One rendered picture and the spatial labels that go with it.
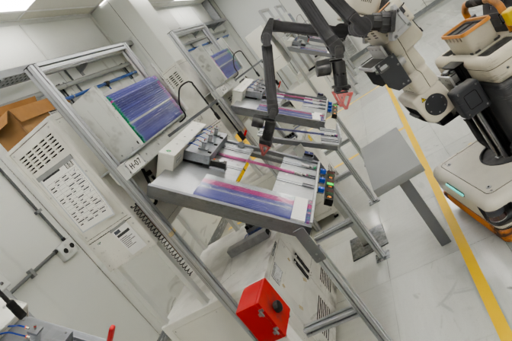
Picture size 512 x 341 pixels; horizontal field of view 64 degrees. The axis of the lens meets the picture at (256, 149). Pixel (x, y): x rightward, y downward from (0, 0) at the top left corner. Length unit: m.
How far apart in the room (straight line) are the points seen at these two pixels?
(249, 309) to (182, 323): 0.82
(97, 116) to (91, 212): 0.44
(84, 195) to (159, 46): 3.52
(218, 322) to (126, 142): 0.95
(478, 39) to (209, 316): 1.77
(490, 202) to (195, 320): 1.46
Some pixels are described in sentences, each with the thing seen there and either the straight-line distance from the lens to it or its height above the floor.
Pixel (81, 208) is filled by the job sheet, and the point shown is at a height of 1.32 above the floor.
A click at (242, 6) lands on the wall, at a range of 9.80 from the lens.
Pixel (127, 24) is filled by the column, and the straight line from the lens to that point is 5.43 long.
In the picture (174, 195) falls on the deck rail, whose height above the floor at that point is 1.14.
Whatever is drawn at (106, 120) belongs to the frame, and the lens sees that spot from 1.91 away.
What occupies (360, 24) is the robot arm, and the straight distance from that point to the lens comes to 1.81.
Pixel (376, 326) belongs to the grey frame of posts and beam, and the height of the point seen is 0.20.
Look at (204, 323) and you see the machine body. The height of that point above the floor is 0.54.
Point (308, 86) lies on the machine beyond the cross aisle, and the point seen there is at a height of 0.52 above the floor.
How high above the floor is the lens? 1.40
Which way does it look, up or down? 10 degrees down
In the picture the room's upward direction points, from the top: 37 degrees counter-clockwise
